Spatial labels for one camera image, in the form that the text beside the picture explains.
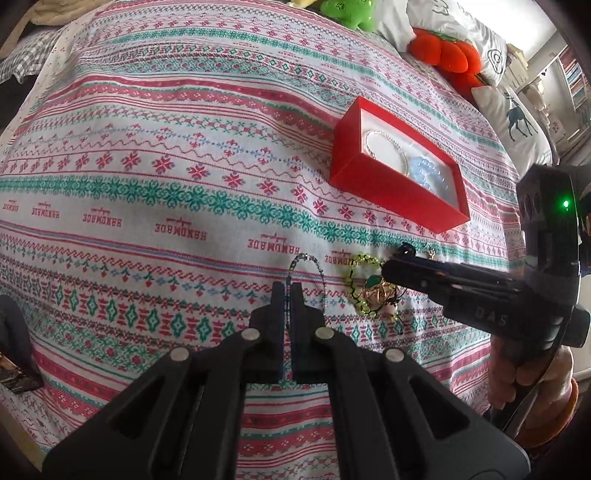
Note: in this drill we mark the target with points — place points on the grey checked sheet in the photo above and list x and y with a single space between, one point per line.
27 60

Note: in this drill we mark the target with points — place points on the dark glossy packet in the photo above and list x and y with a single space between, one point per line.
18 376

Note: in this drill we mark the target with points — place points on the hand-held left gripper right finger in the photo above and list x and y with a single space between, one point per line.
298 332

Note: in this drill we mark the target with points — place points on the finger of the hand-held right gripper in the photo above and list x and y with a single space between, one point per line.
425 277

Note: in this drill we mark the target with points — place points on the green plush toy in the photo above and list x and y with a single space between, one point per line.
346 14

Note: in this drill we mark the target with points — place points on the white pillow with swirl print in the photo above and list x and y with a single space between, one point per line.
466 27

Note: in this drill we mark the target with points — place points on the dark cloth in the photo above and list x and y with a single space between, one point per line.
11 323

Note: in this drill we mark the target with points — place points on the patterned red green bedspread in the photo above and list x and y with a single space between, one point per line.
161 207

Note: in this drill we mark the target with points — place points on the red jewelry box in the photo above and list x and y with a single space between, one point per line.
392 194

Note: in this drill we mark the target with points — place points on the person's right hand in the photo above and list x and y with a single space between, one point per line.
531 374

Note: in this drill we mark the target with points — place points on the beige fleece blanket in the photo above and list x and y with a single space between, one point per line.
55 9

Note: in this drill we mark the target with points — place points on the orange pumpkin plush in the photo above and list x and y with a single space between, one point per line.
443 55

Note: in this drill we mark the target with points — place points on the white pillow with deer print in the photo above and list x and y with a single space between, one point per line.
512 120

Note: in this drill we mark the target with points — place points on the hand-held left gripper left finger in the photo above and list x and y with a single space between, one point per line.
278 332

